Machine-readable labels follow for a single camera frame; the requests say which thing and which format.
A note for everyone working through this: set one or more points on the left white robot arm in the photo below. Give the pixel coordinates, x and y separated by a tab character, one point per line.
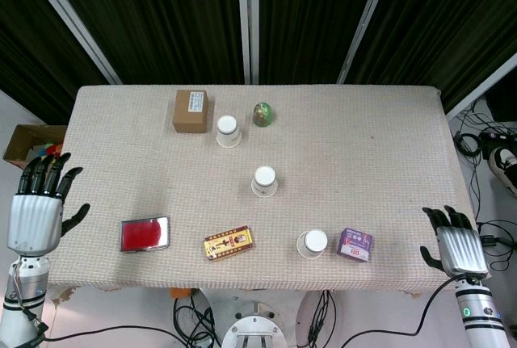
24	283

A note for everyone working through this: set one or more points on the colourful toy blocks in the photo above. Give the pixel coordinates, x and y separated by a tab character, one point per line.
47	149

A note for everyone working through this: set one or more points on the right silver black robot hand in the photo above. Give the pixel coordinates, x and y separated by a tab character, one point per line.
460	251

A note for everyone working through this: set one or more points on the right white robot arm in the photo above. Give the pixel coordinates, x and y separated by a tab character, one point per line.
478	315

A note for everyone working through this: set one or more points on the purple and white box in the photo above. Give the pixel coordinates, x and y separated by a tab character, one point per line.
355	245

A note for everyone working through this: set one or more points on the beige woven tablecloth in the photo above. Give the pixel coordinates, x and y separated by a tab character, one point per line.
343	162

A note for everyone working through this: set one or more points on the open cardboard floor box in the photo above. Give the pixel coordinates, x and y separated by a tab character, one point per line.
20	142

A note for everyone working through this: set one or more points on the white partition frame post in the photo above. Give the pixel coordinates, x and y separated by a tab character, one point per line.
72	21
484	83
247	21
365	21

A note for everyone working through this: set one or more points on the brown cardboard box with label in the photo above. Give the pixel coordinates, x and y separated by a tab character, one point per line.
190	116

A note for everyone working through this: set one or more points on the yellow and red flat box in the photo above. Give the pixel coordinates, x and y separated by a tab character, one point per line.
229	243

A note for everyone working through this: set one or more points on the black floor device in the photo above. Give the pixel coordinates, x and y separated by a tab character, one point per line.
494	140

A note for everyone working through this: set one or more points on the green egg-shaped container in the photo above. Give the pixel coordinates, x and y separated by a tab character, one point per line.
262	114

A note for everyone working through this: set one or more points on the red metal-framed flat case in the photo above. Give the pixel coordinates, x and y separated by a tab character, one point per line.
144	235

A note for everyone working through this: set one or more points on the white paper cup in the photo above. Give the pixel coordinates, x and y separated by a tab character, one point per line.
227	126
315	241
264	176

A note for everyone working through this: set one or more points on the black and white shoe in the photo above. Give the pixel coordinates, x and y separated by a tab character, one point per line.
503	166

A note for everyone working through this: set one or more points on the black pleated curtain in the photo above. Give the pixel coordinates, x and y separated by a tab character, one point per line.
161	21
444	13
311	21
28	49

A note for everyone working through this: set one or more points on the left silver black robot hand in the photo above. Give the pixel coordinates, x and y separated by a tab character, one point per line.
34	223

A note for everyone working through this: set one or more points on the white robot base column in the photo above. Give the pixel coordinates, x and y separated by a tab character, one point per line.
254	324

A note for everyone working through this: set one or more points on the orange plastic piece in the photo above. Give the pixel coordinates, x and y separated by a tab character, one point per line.
179	292

